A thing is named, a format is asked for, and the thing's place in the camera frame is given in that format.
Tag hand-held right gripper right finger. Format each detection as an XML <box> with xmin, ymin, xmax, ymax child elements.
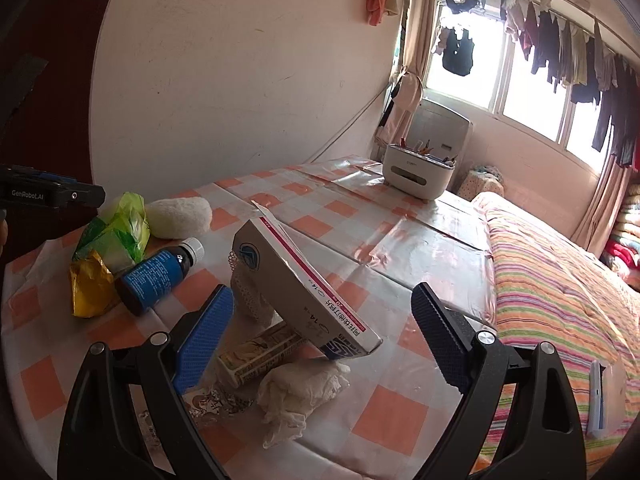
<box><xmin>411</xmin><ymin>281</ymin><xmax>587</xmax><ymax>480</ymax></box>

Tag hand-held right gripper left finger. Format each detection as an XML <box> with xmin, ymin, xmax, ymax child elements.
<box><xmin>56</xmin><ymin>284</ymin><xmax>236</xmax><ymax>480</ymax></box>

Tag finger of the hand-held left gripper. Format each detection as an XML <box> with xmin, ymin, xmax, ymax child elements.
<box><xmin>27</xmin><ymin>169</ymin><xmax>78</xmax><ymax>184</ymax></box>

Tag yellow snack wrapper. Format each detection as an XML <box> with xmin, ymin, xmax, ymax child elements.
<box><xmin>69</xmin><ymin>250</ymin><xmax>121</xmax><ymax>318</ymax></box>

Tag white cardboard medicine box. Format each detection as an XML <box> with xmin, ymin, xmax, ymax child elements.
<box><xmin>232</xmin><ymin>200</ymin><xmax>383</xmax><ymax>362</ymax></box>

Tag small beige patterned box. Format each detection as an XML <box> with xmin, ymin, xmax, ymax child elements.
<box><xmin>217</xmin><ymin>322</ymin><xmax>308</xmax><ymax>388</ymax></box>

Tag crumpled silver foil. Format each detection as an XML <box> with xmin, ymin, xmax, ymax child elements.
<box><xmin>182</xmin><ymin>382</ymin><xmax>258</xmax><ymax>418</ymax></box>

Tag brown bottle with blue label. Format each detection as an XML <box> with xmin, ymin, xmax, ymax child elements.
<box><xmin>115</xmin><ymin>237</ymin><xmax>205</xmax><ymax>317</ymax></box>

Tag green plastic bag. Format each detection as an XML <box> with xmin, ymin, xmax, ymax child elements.
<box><xmin>72</xmin><ymin>191</ymin><xmax>151</xmax><ymax>273</ymax></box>

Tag striped colourful blanket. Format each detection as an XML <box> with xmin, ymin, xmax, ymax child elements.
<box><xmin>470</xmin><ymin>191</ymin><xmax>640</xmax><ymax>480</ymax></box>

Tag crumpled white tissue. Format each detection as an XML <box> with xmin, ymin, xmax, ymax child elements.
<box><xmin>256</xmin><ymin>360</ymin><xmax>352</xmax><ymax>450</ymax></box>

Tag orange checkered tablecloth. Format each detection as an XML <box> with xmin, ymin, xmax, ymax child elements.
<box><xmin>0</xmin><ymin>155</ymin><xmax>497</xmax><ymax>480</ymax></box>

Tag floral cushion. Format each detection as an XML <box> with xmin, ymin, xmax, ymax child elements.
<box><xmin>457</xmin><ymin>164</ymin><xmax>506</xmax><ymax>201</ymax></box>

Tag white desk organizer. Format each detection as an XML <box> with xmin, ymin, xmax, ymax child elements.
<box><xmin>382</xmin><ymin>142</ymin><xmax>457</xmax><ymax>201</ymax></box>

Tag white flat device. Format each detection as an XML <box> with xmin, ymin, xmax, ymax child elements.
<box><xmin>586</xmin><ymin>360</ymin><xmax>609</xmax><ymax>436</ymax></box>

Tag beige curtain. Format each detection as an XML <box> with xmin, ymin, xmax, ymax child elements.
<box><xmin>375</xmin><ymin>0</ymin><xmax>441</xmax><ymax>146</ymax></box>
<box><xmin>572</xmin><ymin>155</ymin><xmax>633</xmax><ymax>256</ymax></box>

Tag stack of folded quilts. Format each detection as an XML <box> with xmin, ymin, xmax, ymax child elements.
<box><xmin>602</xmin><ymin>190</ymin><xmax>640</xmax><ymax>291</ymax></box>

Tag window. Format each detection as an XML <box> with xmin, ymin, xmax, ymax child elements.
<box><xmin>425</xmin><ymin>0</ymin><xmax>613</xmax><ymax>171</ymax></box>

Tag black hanging vest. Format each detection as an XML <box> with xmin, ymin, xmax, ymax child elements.
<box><xmin>441</xmin><ymin>27</ymin><xmax>475</xmax><ymax>77</ymax></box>

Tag row of hanging clothes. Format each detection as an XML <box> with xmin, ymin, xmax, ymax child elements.
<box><xmin>500</xmin><ymin>0</ymin><xmax>640</xmax><ymax>168</ymax></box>

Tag white wall cable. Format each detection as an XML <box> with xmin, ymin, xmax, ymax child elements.
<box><xmin>300</xmin><ymin>80</ymin><xmax>396</xmax><ymax>166</ymax></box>

